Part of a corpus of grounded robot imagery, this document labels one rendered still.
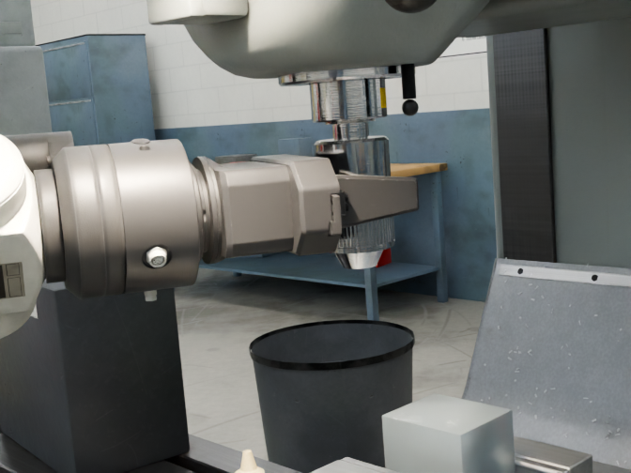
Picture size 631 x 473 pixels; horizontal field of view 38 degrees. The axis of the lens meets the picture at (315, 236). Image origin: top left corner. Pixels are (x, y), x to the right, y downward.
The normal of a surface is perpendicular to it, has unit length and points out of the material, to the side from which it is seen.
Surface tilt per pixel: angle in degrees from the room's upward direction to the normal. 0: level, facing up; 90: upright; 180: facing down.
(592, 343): 64
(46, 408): 90
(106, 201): 70
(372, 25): 129
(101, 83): 90
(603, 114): 90
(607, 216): 90
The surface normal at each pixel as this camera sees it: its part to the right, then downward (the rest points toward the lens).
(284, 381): -0.63, 0.22
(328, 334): -0.03, 0.07
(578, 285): -0.68, -0.30
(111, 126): 0.69, 0.05
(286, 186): 0.32, 0.11
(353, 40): 0.25, 0.77
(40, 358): -0.80, 0.15
